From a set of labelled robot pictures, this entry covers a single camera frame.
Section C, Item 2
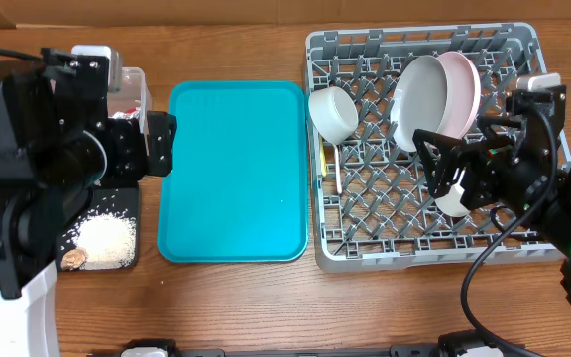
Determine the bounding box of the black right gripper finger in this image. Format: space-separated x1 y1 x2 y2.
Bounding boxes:
423 159 466 198
412 129 487 164

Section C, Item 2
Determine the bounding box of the white paper cup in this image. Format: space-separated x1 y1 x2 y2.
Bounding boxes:
435 184 470 217

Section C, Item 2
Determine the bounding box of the red candy wrapper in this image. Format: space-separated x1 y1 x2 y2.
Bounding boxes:
111 108 140 120

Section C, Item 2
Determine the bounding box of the grey round plate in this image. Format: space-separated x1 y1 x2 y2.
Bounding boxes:
390 56 448 152

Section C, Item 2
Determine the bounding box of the pink round plate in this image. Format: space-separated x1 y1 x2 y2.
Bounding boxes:
437 52 481 139

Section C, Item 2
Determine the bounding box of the pink plastic fork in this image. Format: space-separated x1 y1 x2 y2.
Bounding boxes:
333 144 343 195

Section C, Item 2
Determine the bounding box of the grey bowl of rice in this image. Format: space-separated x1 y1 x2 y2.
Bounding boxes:
308 86 359 145

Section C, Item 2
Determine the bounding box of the yellow plastic spoon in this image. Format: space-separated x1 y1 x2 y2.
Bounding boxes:
318 136 327 178

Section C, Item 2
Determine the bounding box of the brown food scrap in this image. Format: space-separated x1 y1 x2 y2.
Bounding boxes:
60 249 87 271

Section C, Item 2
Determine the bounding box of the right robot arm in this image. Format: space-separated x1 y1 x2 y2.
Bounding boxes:
413 113 571 306

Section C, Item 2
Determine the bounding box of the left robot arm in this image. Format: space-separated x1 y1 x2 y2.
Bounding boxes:
0 45 177 356

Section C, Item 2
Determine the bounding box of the grey dishwasher rack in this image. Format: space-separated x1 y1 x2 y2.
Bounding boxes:
305 22 546 273

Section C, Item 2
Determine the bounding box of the black plastic bin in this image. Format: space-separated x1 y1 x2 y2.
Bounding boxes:
55 180 142 272

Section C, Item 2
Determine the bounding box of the clear plastic bin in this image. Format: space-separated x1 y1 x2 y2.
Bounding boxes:
107 67 153 134

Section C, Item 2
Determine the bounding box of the spilled white rice pile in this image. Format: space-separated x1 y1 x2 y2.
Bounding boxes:
69 193 138 271

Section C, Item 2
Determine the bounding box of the teal plastic tray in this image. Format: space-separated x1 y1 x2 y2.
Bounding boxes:
157 80 308 264

